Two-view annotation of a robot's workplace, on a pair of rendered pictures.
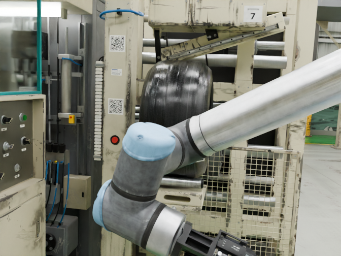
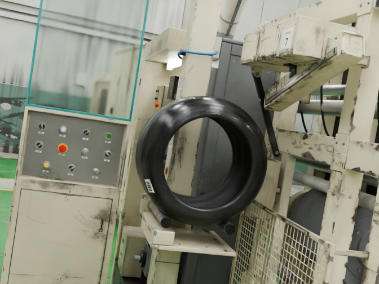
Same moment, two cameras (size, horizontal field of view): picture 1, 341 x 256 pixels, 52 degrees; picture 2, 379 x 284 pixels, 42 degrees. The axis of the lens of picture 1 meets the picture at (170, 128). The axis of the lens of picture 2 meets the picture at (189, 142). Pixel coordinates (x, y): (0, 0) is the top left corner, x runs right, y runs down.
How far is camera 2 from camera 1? 2.19 m
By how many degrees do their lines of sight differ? 67
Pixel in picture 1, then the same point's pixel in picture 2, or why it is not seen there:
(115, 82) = not seen: hidden behind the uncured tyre
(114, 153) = not seen: hidden behind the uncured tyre
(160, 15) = (245, 53)
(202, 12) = (263, 44)
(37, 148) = (120, 164)
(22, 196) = (86, 190)
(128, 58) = (180, 94)
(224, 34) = (300, 68)
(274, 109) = not seen: outside the picture
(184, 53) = (274, 94)
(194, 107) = (148, 134)
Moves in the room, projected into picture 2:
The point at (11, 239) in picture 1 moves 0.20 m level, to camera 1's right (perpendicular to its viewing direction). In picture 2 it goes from (66, 214) to (73, 225)
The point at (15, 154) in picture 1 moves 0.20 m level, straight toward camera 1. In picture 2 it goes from (96, 160) to (64, 159)
